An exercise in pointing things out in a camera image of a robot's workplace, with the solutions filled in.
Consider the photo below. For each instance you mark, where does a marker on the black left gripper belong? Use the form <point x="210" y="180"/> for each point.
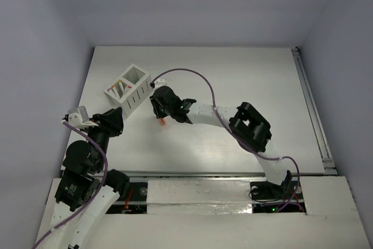
<point x="106" y="122"/>

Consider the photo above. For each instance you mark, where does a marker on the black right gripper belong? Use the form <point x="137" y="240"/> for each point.
<point x="156" y="104"/>

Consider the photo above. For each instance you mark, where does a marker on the orange translucent correction tape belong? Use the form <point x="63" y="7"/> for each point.
<point x="162" y="122"/>

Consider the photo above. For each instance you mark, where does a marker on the orange capped white marker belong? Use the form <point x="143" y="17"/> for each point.
<point x="115" y="90"/>

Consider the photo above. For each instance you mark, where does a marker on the yellow capped white marker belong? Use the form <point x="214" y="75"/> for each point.
<point x="121" y="87"/>

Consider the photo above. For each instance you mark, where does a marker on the pink capped white marker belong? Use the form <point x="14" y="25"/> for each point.
<point x="110" y="90"/>

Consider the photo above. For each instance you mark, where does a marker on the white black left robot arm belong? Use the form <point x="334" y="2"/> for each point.
<point x="87" y="187"/>

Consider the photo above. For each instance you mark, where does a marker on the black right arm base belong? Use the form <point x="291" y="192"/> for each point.
<point x="267" y="198"/>

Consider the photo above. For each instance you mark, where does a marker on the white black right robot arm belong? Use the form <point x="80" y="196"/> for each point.
<point x="244" y="123"/>

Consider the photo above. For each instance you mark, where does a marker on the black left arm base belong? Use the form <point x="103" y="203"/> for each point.
<point x="133" y="203"/>

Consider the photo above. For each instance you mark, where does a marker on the white slotted organizer box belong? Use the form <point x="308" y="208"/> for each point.
<point x="130" y="89"/>

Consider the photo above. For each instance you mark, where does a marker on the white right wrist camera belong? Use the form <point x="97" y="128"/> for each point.
<point x="158" y="83"/>

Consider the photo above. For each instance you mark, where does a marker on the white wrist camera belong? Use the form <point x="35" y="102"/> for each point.
<point x="158" y="83"/>
<point x="78" y="118"/>

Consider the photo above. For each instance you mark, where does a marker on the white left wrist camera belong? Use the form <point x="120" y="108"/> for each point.
<point x="78" y="118"/>

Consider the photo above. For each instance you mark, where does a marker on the aluminium rail front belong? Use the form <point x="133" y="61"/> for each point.
<point x="193" y="174"/>

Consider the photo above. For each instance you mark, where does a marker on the aluminium rail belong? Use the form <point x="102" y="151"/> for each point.
<point x="323" y="146"/>
<point x="193" y="174"/>

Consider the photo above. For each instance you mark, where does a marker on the aluminium rail right side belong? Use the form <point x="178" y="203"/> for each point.
<point x="323" y="146"/>

